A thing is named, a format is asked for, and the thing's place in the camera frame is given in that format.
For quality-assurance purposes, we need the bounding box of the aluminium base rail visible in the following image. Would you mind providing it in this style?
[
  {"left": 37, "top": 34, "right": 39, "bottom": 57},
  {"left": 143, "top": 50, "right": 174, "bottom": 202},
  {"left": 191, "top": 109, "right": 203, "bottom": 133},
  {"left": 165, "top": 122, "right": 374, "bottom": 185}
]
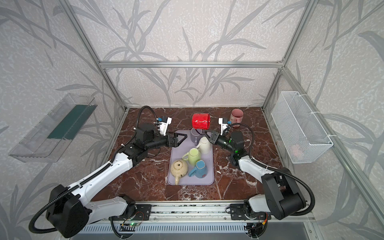
[{"left": 62, "top": 200, "right": 316, "bottom": 224}]

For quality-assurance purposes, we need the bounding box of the lavender plastic tray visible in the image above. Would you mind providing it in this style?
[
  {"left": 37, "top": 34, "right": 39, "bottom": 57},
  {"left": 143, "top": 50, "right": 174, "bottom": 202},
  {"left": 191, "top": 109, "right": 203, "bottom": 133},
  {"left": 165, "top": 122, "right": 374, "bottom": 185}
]
[{"left": 167, "top": 130, "right": 214, "bottom": 186}]

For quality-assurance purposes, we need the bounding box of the clear plastic wall bin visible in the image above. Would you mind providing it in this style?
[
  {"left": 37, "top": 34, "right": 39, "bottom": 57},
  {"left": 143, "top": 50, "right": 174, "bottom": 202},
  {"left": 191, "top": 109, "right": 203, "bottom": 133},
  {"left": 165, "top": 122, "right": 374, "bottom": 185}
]
[{"left": 9, "top": 94, "right": 98, "bottom": 163}]

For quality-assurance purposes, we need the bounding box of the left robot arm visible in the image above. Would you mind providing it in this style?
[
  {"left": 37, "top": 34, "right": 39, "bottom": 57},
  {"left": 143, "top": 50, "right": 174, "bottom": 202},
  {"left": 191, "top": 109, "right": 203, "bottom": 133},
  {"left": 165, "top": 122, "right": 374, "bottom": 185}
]
[{"left": 40, "top": 122, "right": 188, "bottom": 238}]

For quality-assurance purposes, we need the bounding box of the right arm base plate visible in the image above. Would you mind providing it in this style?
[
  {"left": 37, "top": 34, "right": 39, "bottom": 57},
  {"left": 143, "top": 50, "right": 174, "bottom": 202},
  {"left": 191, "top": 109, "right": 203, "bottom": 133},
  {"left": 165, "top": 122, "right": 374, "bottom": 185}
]
[{"left": 230, "top": 203, "right": 266, "bottom": 221}]

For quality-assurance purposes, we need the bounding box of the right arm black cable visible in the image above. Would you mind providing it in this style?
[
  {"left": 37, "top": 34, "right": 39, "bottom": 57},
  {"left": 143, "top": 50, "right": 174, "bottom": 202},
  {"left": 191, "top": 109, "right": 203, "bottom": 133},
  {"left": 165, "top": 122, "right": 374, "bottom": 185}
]
[{"left": 227, "top": 122, "right": 316, "bottom": 216}]

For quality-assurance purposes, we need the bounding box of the aluminium cage frame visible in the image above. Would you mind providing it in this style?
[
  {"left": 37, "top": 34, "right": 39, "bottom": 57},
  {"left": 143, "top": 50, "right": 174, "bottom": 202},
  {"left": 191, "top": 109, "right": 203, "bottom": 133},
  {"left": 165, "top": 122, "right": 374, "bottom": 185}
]
[{"left": 59, "top": 1, "right": 384, "bottom": 224}]

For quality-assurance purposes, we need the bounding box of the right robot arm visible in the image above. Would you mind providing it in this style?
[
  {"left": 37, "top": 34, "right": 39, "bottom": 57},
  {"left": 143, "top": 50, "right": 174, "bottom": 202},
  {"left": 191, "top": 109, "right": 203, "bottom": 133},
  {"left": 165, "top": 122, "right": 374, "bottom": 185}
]
[{"left": 203, "top": 131, "right": 315, "bottom": 220}]

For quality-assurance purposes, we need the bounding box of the white mug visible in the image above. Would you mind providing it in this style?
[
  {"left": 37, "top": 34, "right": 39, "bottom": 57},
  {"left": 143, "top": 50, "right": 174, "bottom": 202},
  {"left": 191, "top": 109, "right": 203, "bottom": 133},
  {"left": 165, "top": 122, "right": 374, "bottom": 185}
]
[{"left": 196, "top": 137, "right": 212, "bottom": 154}]

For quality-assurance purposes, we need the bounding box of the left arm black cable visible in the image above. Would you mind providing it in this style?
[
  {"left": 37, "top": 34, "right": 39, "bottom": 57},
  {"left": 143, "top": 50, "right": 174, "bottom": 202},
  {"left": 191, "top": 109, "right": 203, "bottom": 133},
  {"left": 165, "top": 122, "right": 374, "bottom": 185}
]
[{"left": 28, "top": 105, "right": 158, "bottom": 234}]

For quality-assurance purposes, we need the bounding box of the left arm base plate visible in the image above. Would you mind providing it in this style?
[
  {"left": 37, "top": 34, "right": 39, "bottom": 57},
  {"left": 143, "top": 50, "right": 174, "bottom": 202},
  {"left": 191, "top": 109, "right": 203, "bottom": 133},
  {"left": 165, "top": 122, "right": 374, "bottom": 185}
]
[{"left": 112, "top": 204, "right": 152, "bottom": 221}]

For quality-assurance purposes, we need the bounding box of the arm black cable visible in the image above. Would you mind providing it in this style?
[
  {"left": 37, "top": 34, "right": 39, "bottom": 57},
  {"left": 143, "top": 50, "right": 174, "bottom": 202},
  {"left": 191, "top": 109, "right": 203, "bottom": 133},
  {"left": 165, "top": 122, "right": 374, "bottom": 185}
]
[
  {"left": 227, "top": 122, "right": 316, "bottom": 216},
  {"left": 28, "top": 105, "right": 158, "bottom": 234}
]

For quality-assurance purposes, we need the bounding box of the blue mug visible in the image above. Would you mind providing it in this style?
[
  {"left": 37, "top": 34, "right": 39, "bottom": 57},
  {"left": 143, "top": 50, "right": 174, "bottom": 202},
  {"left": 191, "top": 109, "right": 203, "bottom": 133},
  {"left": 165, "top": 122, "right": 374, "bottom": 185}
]
[{"left": 189, "top": 160, "right": 208, "bottom": 179}]

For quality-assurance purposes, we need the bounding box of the lavender mug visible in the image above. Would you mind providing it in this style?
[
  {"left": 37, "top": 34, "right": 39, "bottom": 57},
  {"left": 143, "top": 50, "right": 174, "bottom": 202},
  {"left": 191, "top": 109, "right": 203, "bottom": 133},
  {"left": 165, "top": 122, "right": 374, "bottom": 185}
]
[{"left": 190, "top": 128, "right": 203, "bottom": 146}]

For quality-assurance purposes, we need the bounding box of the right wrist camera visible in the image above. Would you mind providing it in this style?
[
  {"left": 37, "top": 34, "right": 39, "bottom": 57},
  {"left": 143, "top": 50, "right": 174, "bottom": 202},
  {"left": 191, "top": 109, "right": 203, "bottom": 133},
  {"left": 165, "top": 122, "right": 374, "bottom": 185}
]
[{"left": 218, "top": 118, "right": 232, "bottom": 135}]

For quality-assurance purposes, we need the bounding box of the light green mug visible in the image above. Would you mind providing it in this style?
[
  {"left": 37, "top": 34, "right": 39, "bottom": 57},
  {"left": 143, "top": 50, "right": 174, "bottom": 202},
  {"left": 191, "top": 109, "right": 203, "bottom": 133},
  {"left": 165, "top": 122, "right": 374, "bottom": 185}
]
[{"left": 182, "top": 148, "right": 202, "bottom": 167}]

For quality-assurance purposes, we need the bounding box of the cream teapot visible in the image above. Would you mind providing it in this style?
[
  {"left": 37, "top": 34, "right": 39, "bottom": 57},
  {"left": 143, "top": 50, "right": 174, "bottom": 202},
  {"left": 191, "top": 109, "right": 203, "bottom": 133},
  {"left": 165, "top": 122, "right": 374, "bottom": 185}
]
[{"left": 171, "top": 160, "right": 188, "bottom": 185}]

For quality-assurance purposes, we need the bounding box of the white wire mesh basket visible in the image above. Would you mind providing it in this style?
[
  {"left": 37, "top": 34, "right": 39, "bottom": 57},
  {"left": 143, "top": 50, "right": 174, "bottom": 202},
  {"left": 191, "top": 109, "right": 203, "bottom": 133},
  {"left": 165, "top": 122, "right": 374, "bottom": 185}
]
[{"left": 272, "top": 91, "right": 334, "bottom": 164}]

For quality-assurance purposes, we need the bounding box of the pink patterned mug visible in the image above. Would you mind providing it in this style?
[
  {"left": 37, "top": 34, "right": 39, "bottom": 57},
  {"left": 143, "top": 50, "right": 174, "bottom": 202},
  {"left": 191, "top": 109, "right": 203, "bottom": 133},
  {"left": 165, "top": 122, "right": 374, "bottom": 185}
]
[{"left": 230, "top": 109, "right": 244, "bottom": 124}]

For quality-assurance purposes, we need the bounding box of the red mug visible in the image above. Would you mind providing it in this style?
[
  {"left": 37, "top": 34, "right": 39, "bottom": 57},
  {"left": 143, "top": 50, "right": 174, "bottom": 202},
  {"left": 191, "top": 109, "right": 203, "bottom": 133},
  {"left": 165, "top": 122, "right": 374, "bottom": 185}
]
[{"left": 192, "top": 113, "right": 211, "bottom": 130}]

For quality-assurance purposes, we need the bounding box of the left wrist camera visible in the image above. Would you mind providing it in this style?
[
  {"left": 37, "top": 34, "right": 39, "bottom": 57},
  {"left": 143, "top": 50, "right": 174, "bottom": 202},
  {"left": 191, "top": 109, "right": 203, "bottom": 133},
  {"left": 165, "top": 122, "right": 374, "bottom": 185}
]
[{"left": 154, "top": 116, "right": 172, "bottom": 136}]

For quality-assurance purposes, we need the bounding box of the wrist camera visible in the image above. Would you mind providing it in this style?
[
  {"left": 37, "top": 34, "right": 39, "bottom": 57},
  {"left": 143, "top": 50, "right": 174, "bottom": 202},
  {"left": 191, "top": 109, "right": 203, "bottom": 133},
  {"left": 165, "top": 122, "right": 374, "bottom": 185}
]
[
  {"left": 154, "top": 116, "right": 172, "bottom": 136},
  {"left": 218, "top": 118, "right": 232, "bottom": 135}
]

